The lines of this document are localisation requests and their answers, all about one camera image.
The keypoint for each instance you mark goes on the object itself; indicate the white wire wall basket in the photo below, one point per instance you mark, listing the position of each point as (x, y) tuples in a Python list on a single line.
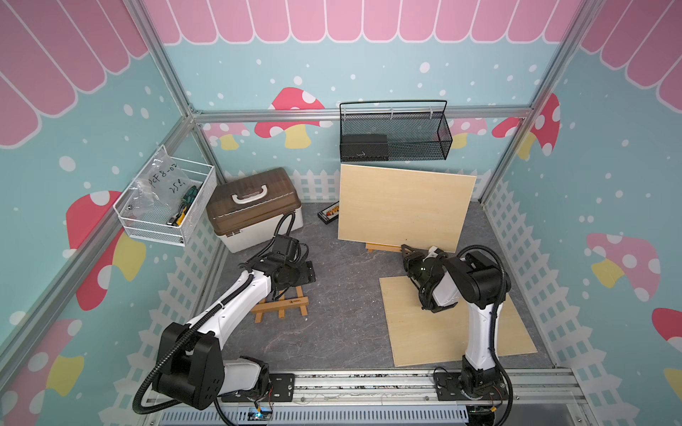
[(152, 227)]

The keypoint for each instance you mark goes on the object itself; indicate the black bit set case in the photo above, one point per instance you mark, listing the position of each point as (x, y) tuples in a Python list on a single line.
[(329, 214)]

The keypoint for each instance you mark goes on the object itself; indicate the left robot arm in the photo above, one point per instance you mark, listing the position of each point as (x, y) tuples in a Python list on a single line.
[(190, 368)]

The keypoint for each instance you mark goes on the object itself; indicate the plywood board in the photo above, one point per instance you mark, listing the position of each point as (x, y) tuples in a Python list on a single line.
[(392, 207), (420, 337)]

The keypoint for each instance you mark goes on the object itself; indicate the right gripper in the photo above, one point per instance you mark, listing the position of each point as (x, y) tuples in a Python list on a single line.
[(408, 266)]

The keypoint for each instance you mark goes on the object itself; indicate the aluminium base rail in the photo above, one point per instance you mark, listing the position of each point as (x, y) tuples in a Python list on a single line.
[(397, 397)]

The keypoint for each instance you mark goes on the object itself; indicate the black mesh wall basket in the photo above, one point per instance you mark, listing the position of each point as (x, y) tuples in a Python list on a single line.
[(417, 130)]

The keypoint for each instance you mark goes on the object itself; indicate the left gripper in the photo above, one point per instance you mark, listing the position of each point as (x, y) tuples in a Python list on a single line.
[(306, 274)]

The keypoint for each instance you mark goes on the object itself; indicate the clear plastic bag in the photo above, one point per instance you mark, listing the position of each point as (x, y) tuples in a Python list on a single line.
[(160, 185)]

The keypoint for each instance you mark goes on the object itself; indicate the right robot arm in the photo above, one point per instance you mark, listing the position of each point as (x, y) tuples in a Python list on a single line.
[(477, 276)]

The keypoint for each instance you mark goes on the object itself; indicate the black box in basket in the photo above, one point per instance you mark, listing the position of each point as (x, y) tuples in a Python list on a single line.
[(364, 148)]

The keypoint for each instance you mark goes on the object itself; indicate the green yellow screwdriver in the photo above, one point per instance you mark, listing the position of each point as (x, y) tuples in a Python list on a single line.
[(185, 205)]

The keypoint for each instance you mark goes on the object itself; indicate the brown lid tool box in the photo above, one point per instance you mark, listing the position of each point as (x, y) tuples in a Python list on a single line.
[(249, 211)]

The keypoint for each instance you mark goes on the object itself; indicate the wooden easel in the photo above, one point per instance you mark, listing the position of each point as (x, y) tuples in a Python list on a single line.
[(281, 306), (371, 247)]

